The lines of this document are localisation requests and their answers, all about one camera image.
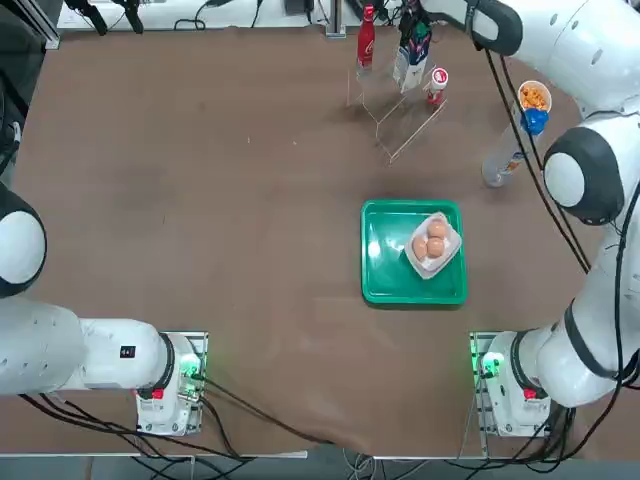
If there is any clear acrylic display stand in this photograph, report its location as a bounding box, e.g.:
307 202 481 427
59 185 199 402
345 29 450 167

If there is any white cup of orange snacks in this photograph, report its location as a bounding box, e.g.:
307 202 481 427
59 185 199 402
516 79 554 115

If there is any clear bottle with blue cap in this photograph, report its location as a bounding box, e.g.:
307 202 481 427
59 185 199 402
480 106 551 190

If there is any green plastic tray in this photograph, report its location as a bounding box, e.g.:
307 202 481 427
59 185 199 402
360 199 469 307

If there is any black cable on table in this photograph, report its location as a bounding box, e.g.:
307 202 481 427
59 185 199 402
199 377 372 456

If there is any red bottle with white lid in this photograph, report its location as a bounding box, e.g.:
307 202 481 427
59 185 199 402
424 66 450 107

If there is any black stand leg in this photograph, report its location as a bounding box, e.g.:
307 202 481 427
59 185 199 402
63 0 109 36
112 0 146 35

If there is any white egg holder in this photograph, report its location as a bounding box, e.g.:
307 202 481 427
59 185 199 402
403 211 463 281

